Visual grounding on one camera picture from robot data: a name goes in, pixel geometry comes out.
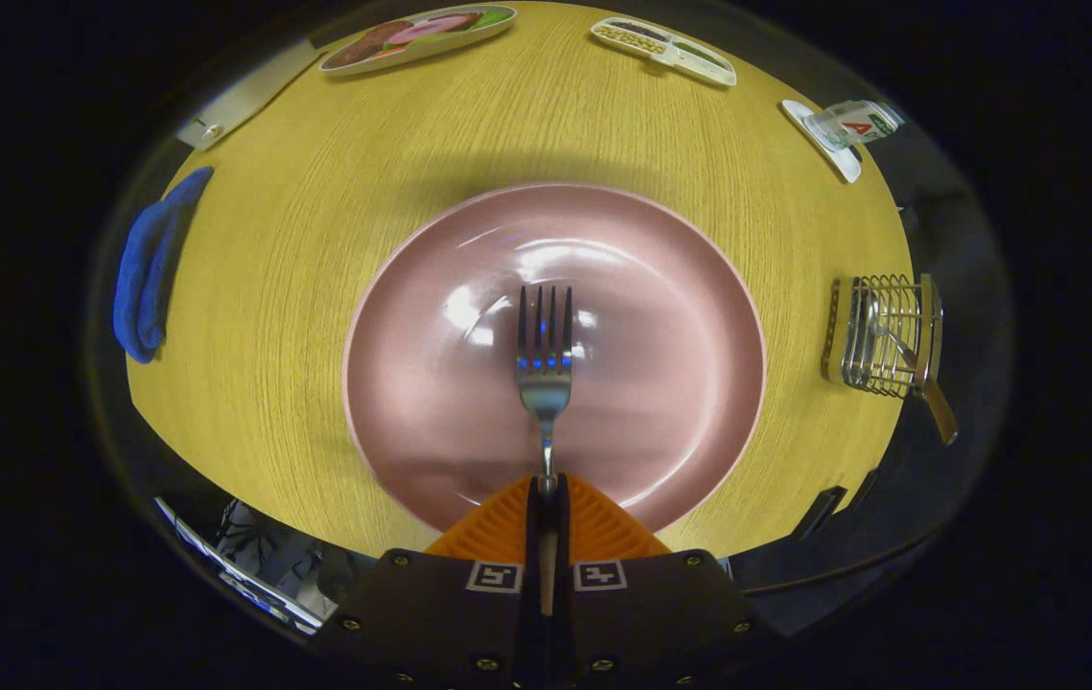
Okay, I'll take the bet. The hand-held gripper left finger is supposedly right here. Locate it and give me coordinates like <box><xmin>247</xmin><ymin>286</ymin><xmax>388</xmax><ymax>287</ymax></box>
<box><xmin>335</xmin><ymin>474</ymin><xmax>543</xmax><ymax>689</ymax></box>

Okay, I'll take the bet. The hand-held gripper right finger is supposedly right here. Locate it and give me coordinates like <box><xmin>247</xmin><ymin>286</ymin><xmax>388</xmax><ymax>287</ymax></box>
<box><xmin>553</xmin><ymin>472</ymin><xmax>781</xmax><ymax>689</ymax></box>

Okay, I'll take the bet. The metal fork wooden handle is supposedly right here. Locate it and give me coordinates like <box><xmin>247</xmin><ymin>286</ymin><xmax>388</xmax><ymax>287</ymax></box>
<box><xmin>516</xmin><ymin>284</ymin><xmax>573</xmax><ymax>614</ymax></box>

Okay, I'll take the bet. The metal spoon wooden handle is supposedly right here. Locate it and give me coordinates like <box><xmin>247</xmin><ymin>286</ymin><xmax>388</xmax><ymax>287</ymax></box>
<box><xmin>867</xmin><ymin>307</ymin><xmax>960</xmax><ymax>447</ymax></box>

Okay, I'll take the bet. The pink round plate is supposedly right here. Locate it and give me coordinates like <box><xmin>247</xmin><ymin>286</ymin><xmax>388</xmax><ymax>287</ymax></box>
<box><xmin>342</xmin><ymin>182</ymin><xmax>768</xmax><ymax>535</ymax></box>

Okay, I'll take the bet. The blue folded towel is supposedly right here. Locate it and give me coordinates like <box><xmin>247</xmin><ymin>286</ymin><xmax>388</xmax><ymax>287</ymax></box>
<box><xmin>112</xmin><ymin>166</ymin><xmax>216</xmax><ymax>365</ymax></box>

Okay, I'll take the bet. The white square coaster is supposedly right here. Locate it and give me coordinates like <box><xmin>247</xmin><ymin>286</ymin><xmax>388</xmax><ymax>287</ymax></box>
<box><xmin>781</xmin><ymin>100</ymin><xmax>864</xmax><ymax>184</ymax></box>

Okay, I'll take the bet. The white round food plate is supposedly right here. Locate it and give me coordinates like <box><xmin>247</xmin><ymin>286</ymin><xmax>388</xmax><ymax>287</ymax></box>
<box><xmin>319</xmin><ymin>4</ymin><xmax>518</xmax><ymax>76</ymax></box>

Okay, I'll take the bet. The white divided grain dish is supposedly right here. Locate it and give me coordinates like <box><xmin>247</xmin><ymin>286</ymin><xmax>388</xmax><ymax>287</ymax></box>
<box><xmin>590</xmin><ymin>16</ymin><xmax>738</xmax><ymax>88</ymax></box>

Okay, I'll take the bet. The white drink bottle green label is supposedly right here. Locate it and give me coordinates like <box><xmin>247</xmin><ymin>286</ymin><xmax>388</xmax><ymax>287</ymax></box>
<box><xmin>804</xmin><ymin>100</ymin><xmax>906</xmax><ymax>152</ymax></box>

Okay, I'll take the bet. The pink round ham slice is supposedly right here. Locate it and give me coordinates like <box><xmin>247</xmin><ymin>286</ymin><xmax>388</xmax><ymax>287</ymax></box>
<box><xmin>387</xmin><ymin>13</ymin><xmax>484</xmax><ymax>44</ymax></box>

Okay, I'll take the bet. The large brown meat piece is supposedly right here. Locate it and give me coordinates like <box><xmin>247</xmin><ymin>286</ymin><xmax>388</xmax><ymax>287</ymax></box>
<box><xmin>330</xmin><ymin>21</ymin><xmax>412</xmax><ymax>68</ymax></box>

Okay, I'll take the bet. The white toaster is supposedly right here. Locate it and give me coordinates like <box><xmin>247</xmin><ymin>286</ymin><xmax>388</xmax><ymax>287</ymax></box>
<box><xmin>174</xmin><ymin>38</ymin><xmax>326</xmax><ymax>151</ymax></box>

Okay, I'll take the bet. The metal wire cutlery rack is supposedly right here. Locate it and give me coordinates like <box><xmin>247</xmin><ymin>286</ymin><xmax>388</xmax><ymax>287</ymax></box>
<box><xmin>821</xmin><ymin>273</ymin><xmax>945</xmax><ymax>399</ymax></box>

